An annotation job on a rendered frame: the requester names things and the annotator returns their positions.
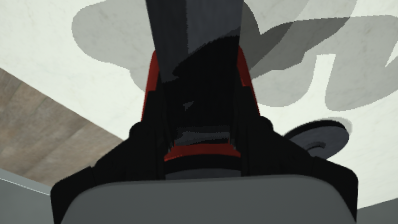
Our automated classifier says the red kettle with black handle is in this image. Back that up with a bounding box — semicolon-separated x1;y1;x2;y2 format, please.
141;0;261;180

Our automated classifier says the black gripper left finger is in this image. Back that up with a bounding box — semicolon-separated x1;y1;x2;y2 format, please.
50;72;174;224

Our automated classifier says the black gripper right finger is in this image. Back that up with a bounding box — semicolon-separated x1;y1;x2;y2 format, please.
229;67;358;222

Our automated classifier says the dark grey round base with center stud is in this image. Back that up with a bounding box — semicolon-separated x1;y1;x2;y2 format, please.
284;120;350;159

